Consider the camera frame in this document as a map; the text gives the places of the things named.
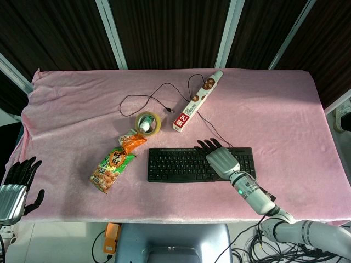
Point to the pink table cloth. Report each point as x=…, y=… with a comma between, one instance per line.
x=82, y=109

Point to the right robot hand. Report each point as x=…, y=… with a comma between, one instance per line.
x=222, y=161

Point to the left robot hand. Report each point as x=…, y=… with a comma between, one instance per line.
x=14, y=183

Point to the orange handheld controller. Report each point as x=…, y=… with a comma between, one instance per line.
x=111, y=238

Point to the small white green bottle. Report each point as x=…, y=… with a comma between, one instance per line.
x=146, y=122

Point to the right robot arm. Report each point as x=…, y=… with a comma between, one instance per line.
x=274, y=208

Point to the black keyboard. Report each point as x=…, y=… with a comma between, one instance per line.
x=178, y=165

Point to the orange snack bag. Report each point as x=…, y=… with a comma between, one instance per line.
x=131, y=143

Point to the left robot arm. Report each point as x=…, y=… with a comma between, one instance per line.
x=4, y=233

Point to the clear tape roll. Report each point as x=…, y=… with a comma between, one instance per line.
x=157, y=123

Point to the long white biscuit box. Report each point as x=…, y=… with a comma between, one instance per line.
x=197, y=100

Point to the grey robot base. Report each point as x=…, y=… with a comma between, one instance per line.
x=172, y=242

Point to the green snack bag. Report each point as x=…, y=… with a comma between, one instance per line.
x=111, y=170

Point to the white sneaker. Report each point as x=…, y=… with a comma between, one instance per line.
x=342, y=115

